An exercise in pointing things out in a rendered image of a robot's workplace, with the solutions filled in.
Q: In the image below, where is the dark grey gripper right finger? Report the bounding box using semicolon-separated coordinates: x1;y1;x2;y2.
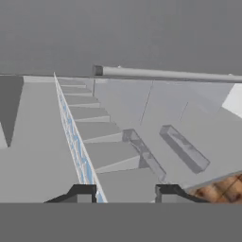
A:
154;183;211;203

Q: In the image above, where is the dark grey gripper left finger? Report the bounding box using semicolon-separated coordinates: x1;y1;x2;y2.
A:
43;183;97;203

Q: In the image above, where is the grey freezer door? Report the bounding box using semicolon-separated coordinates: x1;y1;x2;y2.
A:
0;0;242;78

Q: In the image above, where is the blue white patterned panel edge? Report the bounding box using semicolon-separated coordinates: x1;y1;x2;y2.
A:
52;72;108;203

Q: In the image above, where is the short grey translucent handle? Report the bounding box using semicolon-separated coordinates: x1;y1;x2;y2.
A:
122;128;167;183
159;124;211;175

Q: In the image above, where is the long grey bar door handle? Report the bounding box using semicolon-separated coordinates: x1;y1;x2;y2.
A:
92;64;242;84

